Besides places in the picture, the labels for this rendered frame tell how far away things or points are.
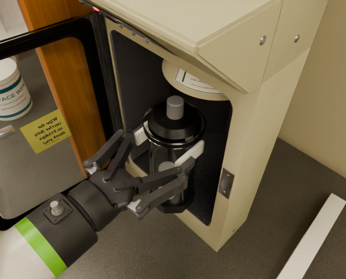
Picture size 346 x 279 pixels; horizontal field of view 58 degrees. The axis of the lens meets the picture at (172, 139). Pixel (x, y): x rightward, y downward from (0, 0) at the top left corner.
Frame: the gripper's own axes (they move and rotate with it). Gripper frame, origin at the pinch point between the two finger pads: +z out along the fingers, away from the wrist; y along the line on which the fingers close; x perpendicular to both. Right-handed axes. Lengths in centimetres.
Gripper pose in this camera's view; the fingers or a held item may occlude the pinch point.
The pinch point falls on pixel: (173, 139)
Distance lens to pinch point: 56.0
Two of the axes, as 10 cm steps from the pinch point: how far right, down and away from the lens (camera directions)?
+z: 6.7, -5.5, 5.0
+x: -0.1, 6.7, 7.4
